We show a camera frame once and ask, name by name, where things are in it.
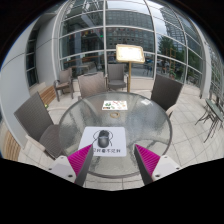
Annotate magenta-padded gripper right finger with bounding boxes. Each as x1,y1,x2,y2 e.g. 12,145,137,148
133,143,183,186

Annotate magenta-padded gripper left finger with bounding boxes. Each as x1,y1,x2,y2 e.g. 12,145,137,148
47,143,94,187

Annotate black computer mouse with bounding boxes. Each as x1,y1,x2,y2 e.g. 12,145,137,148
96,129,112,148

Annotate white mouse pad black print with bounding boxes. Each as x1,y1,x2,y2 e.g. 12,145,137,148
78,126,128,158

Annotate small white card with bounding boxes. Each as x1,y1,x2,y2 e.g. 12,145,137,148
139,98,153,106

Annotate colourful printed menu sheet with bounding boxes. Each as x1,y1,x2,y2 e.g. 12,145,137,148
101,100,129,111

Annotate dark metal folding furniture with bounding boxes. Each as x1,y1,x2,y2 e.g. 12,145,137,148
194,96,224,144

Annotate grey wicker chair wooden armrests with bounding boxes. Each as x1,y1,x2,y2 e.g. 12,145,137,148
53,67,74,103

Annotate gold framed menu stand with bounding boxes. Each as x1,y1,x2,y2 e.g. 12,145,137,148
115,43,146,94

